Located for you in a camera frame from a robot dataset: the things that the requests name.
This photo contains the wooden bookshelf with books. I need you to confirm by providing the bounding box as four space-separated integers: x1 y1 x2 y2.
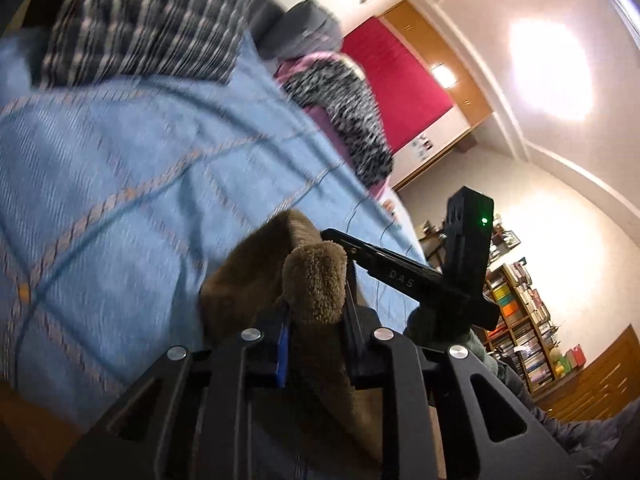
480 259 592 395

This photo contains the cluttered wooden shelf unit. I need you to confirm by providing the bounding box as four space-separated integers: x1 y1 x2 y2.
492 212 522 254

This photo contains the wooden door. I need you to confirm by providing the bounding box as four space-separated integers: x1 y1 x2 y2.
535 325 640 426

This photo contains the person's grey clothing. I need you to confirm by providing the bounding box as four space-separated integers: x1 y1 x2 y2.
495 360 640 468

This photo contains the leopard print cloth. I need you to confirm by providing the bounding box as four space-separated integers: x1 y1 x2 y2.
282 56 396 189

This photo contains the blue checked bedspread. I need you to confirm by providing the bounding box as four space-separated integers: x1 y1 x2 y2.
0 30 432 428

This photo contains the red and white wardrobe door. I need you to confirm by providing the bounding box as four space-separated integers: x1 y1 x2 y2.
340 16 476 188

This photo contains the ceiling light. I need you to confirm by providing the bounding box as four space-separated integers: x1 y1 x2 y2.
505 17 596 123

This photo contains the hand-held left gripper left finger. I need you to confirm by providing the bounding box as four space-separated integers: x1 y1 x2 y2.
54 309 293 480

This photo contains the brown fuzzy towel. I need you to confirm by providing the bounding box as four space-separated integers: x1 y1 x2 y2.
199 209 442 480

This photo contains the wooden desk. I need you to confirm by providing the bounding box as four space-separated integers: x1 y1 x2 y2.
417 220 449 267

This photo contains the blue white plaid cloth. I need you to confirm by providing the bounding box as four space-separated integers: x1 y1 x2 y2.
30 0 267 92

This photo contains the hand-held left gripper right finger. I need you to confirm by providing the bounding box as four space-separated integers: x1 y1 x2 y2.
341 259 587 480

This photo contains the grey padded headboard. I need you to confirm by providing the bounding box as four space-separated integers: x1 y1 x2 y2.
247 0 346 63

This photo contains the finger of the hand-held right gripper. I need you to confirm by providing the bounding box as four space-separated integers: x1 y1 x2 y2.
321 228 387 273

